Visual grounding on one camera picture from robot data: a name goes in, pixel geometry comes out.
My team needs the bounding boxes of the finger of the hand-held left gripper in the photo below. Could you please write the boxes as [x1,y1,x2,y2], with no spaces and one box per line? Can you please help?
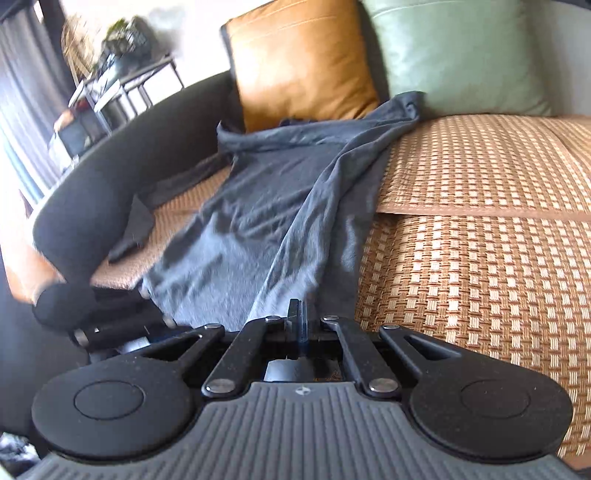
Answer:
[91,287,156,320]
[69,313,195,354]

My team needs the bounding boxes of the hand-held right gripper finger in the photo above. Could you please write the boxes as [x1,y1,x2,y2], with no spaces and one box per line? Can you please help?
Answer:
[302,301,462,398]
[139,299,303,398]

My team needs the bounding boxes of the grey t-shirt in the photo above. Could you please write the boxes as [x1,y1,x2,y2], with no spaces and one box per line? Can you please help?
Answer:
[108,91,426,344]

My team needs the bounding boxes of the dark leather sofa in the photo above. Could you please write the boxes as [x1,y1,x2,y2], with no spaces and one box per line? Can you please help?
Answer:
[32,0,393,296]

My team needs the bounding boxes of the plastic storage drawer unit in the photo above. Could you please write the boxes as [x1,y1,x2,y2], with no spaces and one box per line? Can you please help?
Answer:
[48,107,112,162]

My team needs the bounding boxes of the tall black-framed side table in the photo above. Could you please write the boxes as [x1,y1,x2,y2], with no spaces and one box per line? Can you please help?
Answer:
[69,76,125,131]

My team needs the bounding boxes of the white-topped side table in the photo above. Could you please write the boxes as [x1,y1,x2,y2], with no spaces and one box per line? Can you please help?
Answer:
[99,53,185,121]

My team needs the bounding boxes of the grey curtain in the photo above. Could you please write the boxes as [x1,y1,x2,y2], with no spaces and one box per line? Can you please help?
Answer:
[0,9,79,195]

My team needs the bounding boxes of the orange leather cushion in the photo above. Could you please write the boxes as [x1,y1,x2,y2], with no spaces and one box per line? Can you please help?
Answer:
[223,0,382,134]

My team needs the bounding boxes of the rockery bonsai tray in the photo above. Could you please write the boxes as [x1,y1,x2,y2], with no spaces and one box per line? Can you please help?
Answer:
[95,16,153,77]

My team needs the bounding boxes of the green leather cushion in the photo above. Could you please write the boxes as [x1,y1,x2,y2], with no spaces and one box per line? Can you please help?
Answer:
[360,0,552,118]

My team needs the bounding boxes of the gold wire ornament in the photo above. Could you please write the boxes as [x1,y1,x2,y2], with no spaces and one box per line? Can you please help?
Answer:
[61,16,100,75]

